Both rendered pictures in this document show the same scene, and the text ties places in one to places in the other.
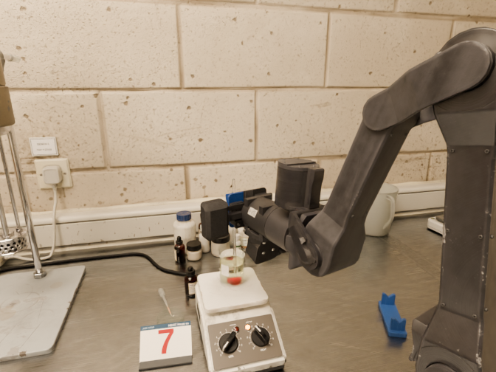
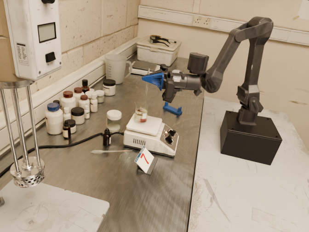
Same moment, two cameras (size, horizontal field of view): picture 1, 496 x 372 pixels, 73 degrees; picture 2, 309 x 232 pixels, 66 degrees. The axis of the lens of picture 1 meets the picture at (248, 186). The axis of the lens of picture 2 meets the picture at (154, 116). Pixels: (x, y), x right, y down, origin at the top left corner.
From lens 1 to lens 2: 78 cm
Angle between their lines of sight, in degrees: 62
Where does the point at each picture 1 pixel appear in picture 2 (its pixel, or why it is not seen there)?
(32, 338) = (91, 210)
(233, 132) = not seen: hidden behind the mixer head
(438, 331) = (250, 90)
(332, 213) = (219, 70)
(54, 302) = (57, 197)
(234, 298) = (155, 125)
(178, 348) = (149, 158)
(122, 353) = (134, 177)
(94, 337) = (111, 185)
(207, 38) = not seen: outside the picture
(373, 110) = (238, 35)
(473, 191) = (259, 55)
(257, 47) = not seen: outside the picture
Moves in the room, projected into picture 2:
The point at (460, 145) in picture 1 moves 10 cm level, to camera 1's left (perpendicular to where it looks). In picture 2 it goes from (258, 44) to (254, 49)
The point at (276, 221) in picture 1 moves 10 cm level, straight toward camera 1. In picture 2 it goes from (192, 79) to (220, 88)
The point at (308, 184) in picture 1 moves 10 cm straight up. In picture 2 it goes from (205, 61) to (212, 32)
